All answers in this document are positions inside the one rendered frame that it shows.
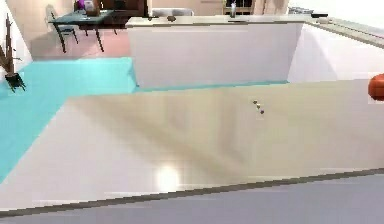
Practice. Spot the white kitchen counter island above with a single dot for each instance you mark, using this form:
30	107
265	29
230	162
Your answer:
213	53

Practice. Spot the dark brown cabinet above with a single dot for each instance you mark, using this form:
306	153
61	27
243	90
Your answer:
125	9

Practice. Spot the beige worktop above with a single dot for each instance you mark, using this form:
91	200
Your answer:
186	143

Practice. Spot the orange ball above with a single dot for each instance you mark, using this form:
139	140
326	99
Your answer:
377	87

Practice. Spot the small brown bowl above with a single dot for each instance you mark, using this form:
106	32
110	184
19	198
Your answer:
171	18

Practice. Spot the dark green dining table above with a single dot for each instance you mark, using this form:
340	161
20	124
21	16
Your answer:
83	18

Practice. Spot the brown box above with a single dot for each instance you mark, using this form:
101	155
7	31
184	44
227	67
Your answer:
92	9

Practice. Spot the black dining chair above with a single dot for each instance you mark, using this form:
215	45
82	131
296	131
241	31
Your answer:
63	30

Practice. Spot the brown bare-branch house plant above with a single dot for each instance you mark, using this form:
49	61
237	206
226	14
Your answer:
9	63

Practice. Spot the grey sofa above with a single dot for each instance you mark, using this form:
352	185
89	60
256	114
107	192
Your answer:
172	12

